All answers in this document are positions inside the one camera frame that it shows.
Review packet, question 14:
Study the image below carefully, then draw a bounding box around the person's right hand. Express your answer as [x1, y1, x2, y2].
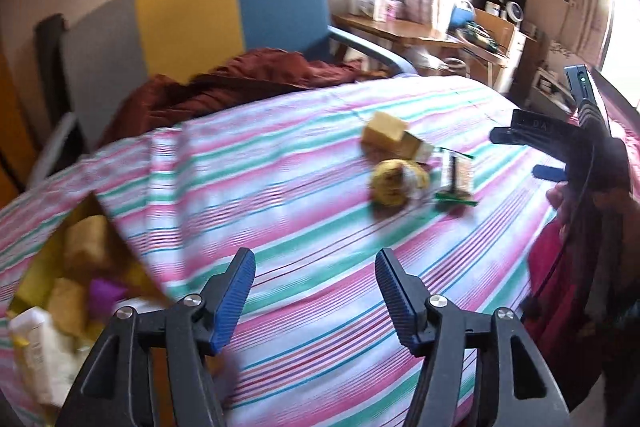
[546, 183, 576, 228]

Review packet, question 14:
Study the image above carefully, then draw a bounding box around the pink green striped bedsheet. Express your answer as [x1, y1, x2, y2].
[0, 74, 640, 427]

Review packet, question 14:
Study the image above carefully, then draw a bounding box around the maroon blanket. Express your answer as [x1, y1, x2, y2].
[97, 48, 366, 148]

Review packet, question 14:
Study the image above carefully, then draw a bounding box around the gold cardboard box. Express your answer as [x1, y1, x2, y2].
[7, 189, 176, 427]

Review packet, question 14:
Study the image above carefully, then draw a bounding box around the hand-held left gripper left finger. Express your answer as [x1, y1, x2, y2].
[57, 248, 257, 427]

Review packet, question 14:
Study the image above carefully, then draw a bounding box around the small tan carton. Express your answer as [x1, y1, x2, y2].
[395, 132, 435, 164]

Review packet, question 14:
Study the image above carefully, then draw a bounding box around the yellow mesh scrubber ball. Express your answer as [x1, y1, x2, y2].
[369, 158, 431, 208]

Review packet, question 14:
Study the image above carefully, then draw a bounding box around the black rolled mat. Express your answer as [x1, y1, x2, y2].
[34, 13, 68, 132]

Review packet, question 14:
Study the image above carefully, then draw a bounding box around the wooden wardrobe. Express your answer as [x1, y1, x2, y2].
[0, 47, 41, 208]

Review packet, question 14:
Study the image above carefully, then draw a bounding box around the wooden shelf cabinet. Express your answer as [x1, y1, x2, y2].
[470, 7, 528, 94]

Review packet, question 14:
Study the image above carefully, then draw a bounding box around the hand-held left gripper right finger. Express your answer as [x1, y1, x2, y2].
[375, 248, 571, 427]

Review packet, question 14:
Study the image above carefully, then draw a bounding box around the clear packet with green edges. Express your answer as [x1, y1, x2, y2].
[432, 147, 476, 210]

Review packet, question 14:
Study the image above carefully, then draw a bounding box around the wooden desk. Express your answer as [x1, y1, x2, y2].
[332, 12, 506, 82]

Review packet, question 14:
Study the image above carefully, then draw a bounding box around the white plastic bottle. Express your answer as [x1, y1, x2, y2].
[9, 307, 83, 408]

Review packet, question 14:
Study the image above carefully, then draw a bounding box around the purple small container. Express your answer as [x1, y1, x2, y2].
[89, 279, 128, 323]

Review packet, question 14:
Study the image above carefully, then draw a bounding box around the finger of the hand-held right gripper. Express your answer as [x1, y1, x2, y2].
[489, 109, 586, 148]
[532, 164, 569, 182]

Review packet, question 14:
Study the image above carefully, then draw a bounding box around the blue container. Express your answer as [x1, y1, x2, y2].
[450, 2, 476, 30]

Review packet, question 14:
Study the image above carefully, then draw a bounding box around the grey yellow blue sofa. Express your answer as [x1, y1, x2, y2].
[27, 0, 416, 188]

